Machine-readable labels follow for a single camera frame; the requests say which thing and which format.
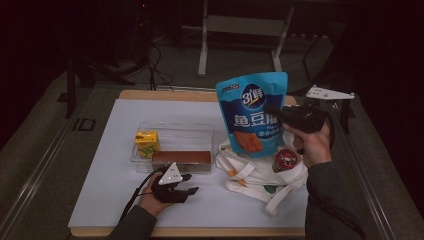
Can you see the person's left hand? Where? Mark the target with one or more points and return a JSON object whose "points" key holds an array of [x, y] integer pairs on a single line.
{"points": [[150, 203]]}

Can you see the person's right hand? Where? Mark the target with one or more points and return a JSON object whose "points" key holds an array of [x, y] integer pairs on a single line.
{"points": [[315, 146]]}

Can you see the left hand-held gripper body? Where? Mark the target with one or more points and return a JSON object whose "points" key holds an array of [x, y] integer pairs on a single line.
{"points": [[168, 193]]}

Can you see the white table mat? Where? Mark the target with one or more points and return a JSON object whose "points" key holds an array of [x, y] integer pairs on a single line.
{"points": [[110, 200]]}

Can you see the metal floor rail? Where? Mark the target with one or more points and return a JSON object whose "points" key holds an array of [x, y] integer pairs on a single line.
{"points": [[373, 186], [36, 176]]}

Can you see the blue snack pouch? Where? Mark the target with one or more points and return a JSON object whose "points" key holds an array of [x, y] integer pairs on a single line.
{"points": [[250, 110]]}

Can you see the white metal stand frame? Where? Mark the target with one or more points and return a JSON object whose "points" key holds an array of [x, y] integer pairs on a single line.
{"points": [[246, 25]]}

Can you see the yellow drink carton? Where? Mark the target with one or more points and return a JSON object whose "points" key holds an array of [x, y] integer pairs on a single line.
{"points": [[146, 143]]}

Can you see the black metal stand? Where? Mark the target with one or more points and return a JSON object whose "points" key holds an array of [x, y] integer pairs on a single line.
{"points": [[346, 110], [70, 90]]}

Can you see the brown rectangular box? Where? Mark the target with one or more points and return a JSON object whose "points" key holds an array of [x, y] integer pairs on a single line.
{"points": [[181, 160]]}

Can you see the clear plastic container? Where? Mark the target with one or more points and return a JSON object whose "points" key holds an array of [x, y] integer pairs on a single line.
{"points": [[186, 136]]}

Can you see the white printed tote bag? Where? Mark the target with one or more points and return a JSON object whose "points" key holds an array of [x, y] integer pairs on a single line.
{"points": [[260, 180]]}

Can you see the black floor plate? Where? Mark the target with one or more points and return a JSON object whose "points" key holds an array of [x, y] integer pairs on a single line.
{"points": [[84, 124]]}

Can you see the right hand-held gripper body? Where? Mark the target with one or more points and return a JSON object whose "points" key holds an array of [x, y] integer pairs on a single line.
{"points": [[306, 118]]}

